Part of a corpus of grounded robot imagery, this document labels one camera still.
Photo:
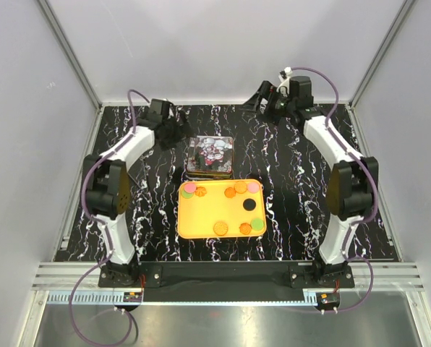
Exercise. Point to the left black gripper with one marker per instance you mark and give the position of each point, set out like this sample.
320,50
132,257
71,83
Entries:
168,144

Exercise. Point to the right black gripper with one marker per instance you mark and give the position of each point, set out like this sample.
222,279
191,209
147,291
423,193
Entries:
265,92

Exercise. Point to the gold tin lid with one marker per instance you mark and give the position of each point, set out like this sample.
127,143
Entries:
210,153

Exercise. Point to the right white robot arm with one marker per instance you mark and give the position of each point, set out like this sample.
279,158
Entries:
351,195

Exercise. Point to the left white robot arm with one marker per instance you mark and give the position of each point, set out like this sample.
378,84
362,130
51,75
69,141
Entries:
105,193

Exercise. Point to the pink round cookie left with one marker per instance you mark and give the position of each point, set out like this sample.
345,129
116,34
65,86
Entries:
190,187

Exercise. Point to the pink round cookie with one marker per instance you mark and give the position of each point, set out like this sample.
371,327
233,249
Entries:
190,187
253,187

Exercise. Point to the green round cookie left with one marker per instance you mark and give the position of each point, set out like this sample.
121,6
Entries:
187,195

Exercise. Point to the green round cookie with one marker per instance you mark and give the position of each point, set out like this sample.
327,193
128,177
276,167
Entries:
257,224
187,195

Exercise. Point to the orange swirl cookie left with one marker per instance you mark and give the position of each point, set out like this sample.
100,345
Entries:
200,191

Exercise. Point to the orange swirl cookie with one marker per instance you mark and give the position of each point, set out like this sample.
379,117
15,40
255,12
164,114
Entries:
230,192
245,228
200,191

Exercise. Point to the orange swirl cookie centre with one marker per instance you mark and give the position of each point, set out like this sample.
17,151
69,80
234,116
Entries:
230,192

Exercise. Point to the yellow plastic tray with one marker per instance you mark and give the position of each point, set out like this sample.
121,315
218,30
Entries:
196,216

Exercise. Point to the pink round cookie right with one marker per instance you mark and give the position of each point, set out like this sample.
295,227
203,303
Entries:
253,187

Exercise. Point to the tan dotted cookie top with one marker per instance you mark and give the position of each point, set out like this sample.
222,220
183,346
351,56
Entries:
240,187

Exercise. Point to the tan dotted cookie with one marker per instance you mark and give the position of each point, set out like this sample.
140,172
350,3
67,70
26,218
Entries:
220,228
240,187

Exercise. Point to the black round cookie right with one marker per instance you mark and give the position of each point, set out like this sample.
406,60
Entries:
249,204

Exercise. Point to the tan dotted cookie bottom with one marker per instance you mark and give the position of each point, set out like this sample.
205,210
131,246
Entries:
220,228

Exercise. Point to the green round cookie right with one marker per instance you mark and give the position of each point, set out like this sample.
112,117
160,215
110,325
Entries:
257,224

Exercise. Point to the orange swirl cookie bottom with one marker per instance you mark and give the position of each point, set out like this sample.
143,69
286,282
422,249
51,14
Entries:
245,228

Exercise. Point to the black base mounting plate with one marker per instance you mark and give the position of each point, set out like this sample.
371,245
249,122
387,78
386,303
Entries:
293,274

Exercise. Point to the left orange connector board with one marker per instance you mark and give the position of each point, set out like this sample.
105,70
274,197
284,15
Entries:
132,297

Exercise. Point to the orange connector board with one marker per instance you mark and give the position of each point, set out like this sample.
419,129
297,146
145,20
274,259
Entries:
132,297
331,299

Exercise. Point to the right orange connector board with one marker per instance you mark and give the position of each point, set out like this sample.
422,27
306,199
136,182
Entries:
331,299

